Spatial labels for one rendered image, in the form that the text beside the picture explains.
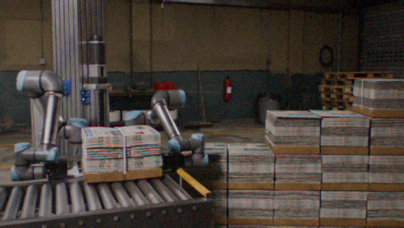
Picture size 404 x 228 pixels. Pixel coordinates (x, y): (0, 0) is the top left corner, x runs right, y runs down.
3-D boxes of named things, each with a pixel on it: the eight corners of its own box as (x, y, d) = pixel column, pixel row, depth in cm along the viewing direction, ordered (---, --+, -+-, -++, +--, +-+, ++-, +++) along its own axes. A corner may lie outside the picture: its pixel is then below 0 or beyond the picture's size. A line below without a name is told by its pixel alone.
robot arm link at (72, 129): (85, 141, 236) (84, 119, 235) (63, 141, 237) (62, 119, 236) (91, 138, 248) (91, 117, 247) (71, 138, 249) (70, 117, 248)
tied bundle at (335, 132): (307, 143, 281) (308, 111, 279) (349, 143, 279) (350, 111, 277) (319, 154, 243) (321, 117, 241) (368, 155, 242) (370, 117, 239)
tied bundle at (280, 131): (264, 143, 282) (265, 110, 279) (305, 143, 281) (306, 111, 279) (272, 154, 244) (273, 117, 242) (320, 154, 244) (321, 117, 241)
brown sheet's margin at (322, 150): (308, 142, 281) (308, 136, 280) (349, 143, 279) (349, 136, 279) (320, 154, 243) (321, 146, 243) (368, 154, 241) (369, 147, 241)
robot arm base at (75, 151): (61, 156, 241) (60, 140, 240) (81, 152, 254) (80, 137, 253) (78, 159, 233) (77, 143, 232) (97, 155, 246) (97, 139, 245)
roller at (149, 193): (143, 184, 209) (144, 174, 209) (167, 214, 165) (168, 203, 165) (134, 183, 208) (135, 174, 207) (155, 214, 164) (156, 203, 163)
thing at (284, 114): (266, 111, 277) (266, 110, 277) (307, 112, 276) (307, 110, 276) (275, 117, 240) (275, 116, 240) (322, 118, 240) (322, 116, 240)
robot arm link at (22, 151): (40, 142, 202) (40, 163, 204) (18, 141, 203) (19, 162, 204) (32, 145, 195) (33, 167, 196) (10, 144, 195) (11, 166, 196)
